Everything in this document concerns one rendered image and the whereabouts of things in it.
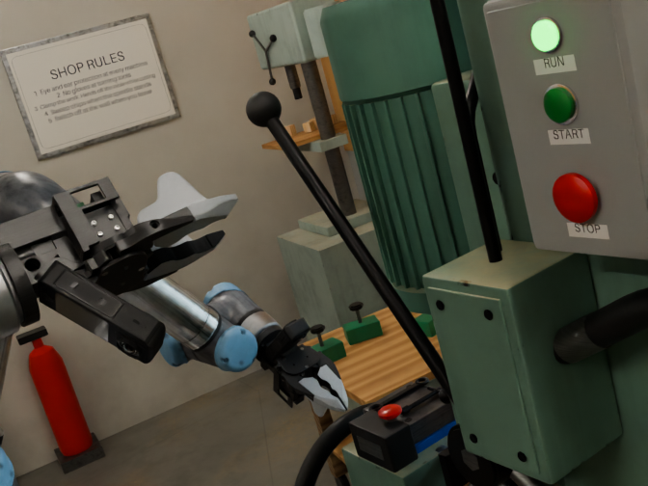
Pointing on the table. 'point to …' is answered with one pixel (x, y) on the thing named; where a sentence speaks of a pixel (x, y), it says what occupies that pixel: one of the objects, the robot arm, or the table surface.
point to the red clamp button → (390, 412)
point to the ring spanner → (400, 393)
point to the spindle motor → (399, 131)
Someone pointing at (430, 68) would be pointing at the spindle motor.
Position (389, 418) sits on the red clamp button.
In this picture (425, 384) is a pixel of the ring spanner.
